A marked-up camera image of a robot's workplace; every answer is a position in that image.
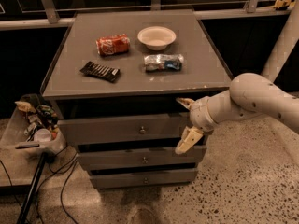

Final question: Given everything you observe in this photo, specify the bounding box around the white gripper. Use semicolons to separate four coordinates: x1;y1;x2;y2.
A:
175;96;216;155

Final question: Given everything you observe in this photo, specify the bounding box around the grey top drawer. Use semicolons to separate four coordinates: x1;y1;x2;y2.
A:
58;113;192;145

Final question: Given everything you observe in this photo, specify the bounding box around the grey drawer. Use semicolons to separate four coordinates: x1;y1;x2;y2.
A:
78;146;206;170
90;168;197;189
58;113;192;145

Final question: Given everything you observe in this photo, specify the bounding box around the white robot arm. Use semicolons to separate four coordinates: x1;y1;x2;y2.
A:
175;0;299;155

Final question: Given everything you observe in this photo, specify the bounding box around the grey middle drawer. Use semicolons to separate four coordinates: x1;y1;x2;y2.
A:
78;146;206;170

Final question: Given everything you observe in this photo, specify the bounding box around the grey drawer cabinet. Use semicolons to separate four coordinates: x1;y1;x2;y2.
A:
41;10;231;177

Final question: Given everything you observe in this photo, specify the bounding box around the grey bottom drawer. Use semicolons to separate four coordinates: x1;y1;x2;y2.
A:
90;168;197;189

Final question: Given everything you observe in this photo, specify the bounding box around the silver blue snack bag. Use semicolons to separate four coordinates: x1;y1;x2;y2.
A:
144;54;184;72

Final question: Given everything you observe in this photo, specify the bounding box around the white paper bowl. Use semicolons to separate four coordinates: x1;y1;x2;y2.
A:
137;26;177;51

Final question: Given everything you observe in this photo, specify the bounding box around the black striped snack bar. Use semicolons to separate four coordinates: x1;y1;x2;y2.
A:
80;62;121;83

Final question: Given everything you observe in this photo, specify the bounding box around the orange soda can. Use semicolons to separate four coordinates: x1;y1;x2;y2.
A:
96;34;130;56

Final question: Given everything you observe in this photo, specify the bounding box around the yellow clamp on railing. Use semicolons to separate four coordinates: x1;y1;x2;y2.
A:
274;0;294;10

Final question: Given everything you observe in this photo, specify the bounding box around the white cup in bin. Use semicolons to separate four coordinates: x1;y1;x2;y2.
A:
34;129;52;142

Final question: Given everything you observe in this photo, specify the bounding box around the black pole stand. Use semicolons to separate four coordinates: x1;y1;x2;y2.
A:
16;152;48;224

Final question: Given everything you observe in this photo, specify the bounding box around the metal railing frame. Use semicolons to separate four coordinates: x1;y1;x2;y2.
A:
0;0;296;29

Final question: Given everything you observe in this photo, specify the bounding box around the black floor cable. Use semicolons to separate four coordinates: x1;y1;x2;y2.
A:
34;147;80;224

